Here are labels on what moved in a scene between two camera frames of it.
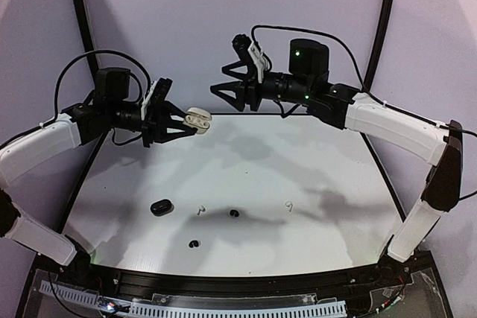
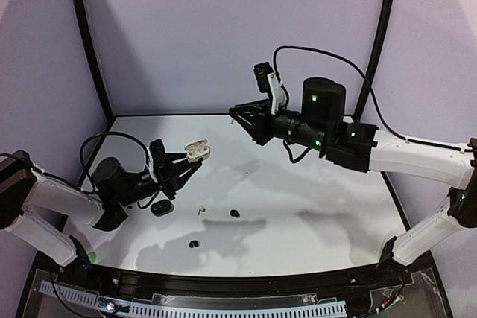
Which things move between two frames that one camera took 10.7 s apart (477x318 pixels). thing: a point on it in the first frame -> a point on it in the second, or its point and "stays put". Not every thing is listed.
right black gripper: (247, 91) -> (263, 124)
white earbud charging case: (197, 118) -> (197, 150)
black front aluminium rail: (99, 284) stays put
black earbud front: (193, 243) stays put
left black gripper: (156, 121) -> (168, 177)
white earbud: (202, 208) stays put
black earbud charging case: (162, 207) stays put
